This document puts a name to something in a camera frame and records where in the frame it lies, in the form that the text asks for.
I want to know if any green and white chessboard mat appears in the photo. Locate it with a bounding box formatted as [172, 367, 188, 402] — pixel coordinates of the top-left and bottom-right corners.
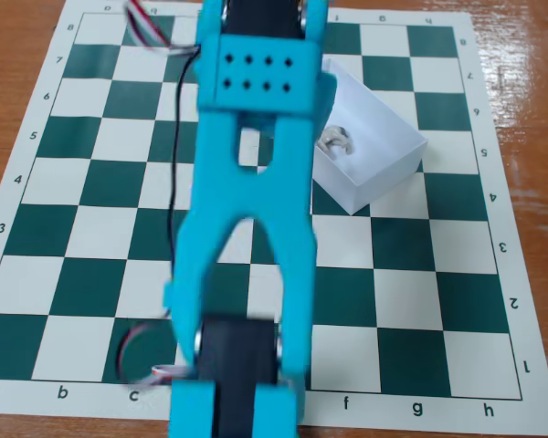
[0, 4, 548, 431]

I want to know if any red white black base cable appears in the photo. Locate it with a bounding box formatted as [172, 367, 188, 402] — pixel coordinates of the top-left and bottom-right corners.
[117, 314, 195, 391]

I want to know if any white open cardboard box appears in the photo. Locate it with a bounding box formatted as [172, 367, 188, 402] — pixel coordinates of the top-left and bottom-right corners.
[310, 56, 429, 217]

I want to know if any thin black cable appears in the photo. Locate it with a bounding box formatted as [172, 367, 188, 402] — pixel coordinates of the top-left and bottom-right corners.
[165, 44, 203, 279]

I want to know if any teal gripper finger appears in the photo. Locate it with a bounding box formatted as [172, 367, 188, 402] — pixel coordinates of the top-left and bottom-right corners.
[316, 71, 340, 143]

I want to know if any red white black elbow cable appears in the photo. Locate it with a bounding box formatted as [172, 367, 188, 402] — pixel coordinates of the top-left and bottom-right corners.
[124, 0, 203, 58]

